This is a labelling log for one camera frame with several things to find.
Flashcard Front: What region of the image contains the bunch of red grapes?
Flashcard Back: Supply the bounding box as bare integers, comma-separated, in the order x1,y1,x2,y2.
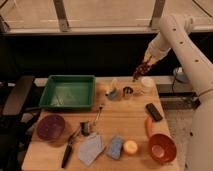
133,62,151,81

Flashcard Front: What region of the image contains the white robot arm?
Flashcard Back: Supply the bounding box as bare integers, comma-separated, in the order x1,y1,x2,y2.
143,14,213,171

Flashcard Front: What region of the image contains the white paper cup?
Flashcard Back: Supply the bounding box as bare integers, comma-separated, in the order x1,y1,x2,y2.
141,77,155,93

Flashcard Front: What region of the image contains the small metal cup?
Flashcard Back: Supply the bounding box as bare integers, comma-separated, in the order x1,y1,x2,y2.
123,86,133,99

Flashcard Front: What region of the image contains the black remote control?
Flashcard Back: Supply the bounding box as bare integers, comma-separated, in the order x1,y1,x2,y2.
146,103,163,122

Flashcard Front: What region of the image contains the orange carrot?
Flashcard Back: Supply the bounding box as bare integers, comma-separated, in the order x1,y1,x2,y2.
145,116,152,138

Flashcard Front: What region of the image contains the green plastic tray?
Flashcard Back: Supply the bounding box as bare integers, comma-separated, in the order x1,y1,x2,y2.
39,75,95,110

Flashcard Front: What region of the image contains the yellow round sponge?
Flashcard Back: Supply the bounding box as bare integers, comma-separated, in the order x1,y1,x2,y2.
123,140,138,155

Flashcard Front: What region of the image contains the orange bowl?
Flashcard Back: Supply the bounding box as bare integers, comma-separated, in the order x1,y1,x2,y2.
148,134,177,165

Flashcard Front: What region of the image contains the black binder clip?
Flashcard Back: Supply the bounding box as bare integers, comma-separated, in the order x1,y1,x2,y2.
80,121,90,136

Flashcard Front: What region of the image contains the blue sponge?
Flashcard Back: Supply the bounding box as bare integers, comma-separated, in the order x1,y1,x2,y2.
106,136,124,160

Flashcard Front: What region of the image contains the light blue cloth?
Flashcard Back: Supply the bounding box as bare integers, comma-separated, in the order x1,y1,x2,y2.
78,133,105,166

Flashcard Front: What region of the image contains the black chair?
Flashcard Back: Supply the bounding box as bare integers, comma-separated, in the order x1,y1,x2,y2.
0,76,40,171

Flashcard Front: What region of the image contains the black handled knife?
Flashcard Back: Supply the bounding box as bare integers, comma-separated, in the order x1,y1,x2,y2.
61,128,80,168

